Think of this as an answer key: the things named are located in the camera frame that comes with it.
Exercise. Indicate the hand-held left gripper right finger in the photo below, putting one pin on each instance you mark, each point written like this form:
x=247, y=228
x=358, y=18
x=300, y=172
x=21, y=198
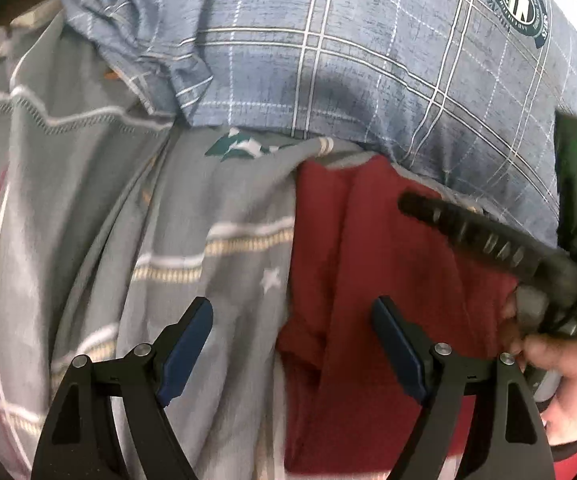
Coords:
x=398, y=345

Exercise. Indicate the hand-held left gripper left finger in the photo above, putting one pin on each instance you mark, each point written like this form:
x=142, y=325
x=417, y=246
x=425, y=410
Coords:
x=188, y=340

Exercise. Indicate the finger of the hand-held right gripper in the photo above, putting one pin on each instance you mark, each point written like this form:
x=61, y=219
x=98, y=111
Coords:
x=468, y=232

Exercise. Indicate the red small sweater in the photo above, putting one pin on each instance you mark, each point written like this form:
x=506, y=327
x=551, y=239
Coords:
x=348, y=260

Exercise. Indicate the person's right hand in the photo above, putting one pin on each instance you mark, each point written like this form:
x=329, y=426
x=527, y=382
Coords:
x=575, y=385

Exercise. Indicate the grey printed bed sheet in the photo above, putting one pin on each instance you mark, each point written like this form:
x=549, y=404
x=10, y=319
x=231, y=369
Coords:
x=68, y=185

